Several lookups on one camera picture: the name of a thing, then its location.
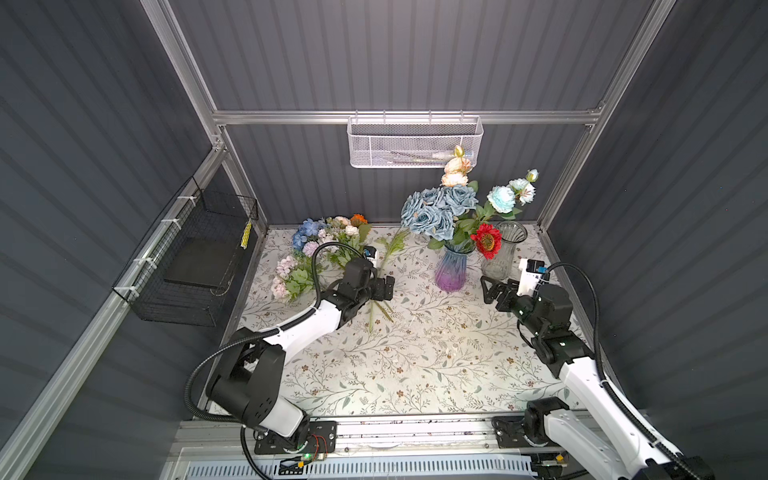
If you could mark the black wire wall basket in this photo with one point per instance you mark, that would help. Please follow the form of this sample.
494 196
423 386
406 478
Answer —
194 266

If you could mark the blue purple glass vase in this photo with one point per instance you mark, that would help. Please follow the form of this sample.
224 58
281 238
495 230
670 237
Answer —
451 272

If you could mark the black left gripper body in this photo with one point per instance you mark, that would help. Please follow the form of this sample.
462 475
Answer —
362 298

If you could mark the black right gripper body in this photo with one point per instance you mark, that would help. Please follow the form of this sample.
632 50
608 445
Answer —
522 308

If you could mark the pale blue hydrangea stem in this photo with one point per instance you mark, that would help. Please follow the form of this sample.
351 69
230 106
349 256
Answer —
435 212

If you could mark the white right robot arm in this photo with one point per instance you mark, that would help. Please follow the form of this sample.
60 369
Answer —
628 447

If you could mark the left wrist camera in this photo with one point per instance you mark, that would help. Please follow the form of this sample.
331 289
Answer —
372 254

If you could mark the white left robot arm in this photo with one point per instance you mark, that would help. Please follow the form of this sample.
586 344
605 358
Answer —
247 380

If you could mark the peach pink rose stem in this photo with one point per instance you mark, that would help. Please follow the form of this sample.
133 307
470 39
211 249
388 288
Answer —
456 170

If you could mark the clear ribbed glass vase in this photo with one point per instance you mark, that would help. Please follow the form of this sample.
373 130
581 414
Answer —
501 266

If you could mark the aluminium front rail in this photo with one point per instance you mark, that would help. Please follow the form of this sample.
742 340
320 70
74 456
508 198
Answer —
378 435

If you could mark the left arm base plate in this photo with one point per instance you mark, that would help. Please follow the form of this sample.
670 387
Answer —
313 437

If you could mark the white wire mesh basket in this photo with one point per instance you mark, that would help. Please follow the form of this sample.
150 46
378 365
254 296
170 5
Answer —
412 141

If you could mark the mixed flower bouquet pile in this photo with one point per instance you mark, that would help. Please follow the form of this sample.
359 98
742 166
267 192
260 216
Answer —
338 239

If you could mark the red sunflower stem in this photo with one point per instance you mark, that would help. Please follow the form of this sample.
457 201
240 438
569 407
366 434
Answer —
488 240

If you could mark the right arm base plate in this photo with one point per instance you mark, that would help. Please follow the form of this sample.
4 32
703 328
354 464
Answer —
515 431

